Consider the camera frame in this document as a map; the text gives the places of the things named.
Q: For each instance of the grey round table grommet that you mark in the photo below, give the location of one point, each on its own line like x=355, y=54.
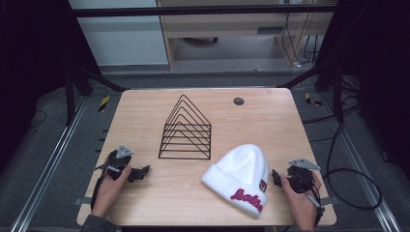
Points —
x=238, y=101

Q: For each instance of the light wooden desk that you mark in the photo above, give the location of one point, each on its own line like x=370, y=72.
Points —
x=225, y=25

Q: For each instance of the white cabinet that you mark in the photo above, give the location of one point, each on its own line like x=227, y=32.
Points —
x=122, y=38

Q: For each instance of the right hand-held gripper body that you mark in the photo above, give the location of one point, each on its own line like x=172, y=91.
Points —
x=299, y=180

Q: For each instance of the person's right hand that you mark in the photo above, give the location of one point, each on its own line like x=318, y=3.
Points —
x=303, y=209

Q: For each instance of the aluminium floor rail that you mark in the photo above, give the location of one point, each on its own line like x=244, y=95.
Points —
x=48, y=167
x=364, y=170

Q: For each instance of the black horizontal frame bar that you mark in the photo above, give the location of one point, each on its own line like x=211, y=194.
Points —
x=193, y=11

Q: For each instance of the black curtain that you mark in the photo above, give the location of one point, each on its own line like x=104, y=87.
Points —
x=29, y=64
x=380, y=64

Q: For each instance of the white knit beanie hat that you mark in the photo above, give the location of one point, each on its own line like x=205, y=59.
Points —
x=240, y=175

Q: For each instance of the yellow black striped tape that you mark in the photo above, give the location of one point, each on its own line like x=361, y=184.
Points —
x=103, y=103
x=312, y=100

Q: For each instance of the black metal stand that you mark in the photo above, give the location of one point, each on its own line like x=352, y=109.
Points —
x=337, y=96
x=69, y=96

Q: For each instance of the person's left hand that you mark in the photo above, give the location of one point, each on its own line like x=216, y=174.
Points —
x=108, y=195

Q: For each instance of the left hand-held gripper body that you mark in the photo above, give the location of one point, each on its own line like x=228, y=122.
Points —
x=118, y=164

